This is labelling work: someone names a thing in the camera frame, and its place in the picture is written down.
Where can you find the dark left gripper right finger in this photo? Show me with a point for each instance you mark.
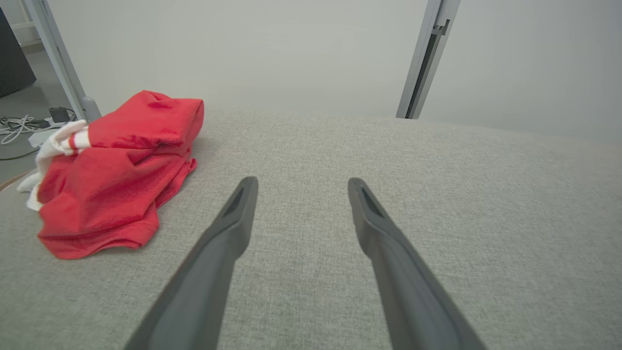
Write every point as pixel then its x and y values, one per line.
pixel 418 306

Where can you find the dark cabinet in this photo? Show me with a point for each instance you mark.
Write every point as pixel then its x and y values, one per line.
pixel 12 63

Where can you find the crumpled red white garment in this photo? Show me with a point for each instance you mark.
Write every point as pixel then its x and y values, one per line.
pixel 112 184

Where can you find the grey metal stand leg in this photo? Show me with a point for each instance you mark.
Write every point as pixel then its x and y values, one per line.
pixel 58 53

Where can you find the black power adapter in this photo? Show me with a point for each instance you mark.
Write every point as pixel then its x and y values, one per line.
pixel 59 114

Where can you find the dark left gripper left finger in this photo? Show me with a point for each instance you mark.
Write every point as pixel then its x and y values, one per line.
pixel 199 301

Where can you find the white power strip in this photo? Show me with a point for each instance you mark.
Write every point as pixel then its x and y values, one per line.
pixel 41 136

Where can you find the grey metal post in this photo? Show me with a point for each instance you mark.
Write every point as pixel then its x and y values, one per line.
pixel 423 53

